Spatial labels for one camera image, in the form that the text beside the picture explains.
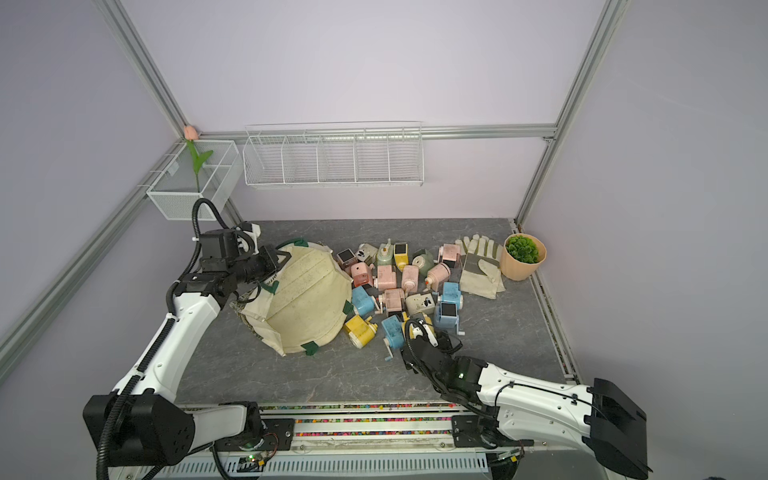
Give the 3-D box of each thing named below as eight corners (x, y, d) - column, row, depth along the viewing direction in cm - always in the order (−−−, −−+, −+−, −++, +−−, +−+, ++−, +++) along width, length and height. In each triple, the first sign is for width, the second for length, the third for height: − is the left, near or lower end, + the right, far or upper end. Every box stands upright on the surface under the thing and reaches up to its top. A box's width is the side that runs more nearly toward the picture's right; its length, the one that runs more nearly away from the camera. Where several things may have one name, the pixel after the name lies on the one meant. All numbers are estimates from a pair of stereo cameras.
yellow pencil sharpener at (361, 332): (357, 351, 89) (355, 346, 86) (343, 329, 93) (341, 323, 90) (381, 336, 92) (380, 330, 89) (367, 315, 96) (366, 309, 93)
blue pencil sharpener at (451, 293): (442, 309, 96) (443, 303, 93) (440, 288, 101) (441, 282, 98) (460, 309, 96) (462, 303, 93) (457, 288, 101) (458, 282, 98)
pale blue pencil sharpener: (435, 335, 92) (438, 325, 87) (433, 308, 98) (435, 296, 93) (459, 335, 92) (463, 325, 86) (455, 308, 98) (459, 296, 92)
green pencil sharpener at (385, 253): (378, 272, 108) (377, 258, 101) (379, 253, 113) (378, 239, 107) (393, 272, 108) (393, 258, 101) (393, 253, 113) (393, 239, 107)
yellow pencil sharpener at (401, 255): (396, 275, 107) (396, 260, 100) (394, 258, 112) (394, 243, 105) (408, 273, 107) (409, 259, 101) (406, 257, 112) (406, 242, 106)
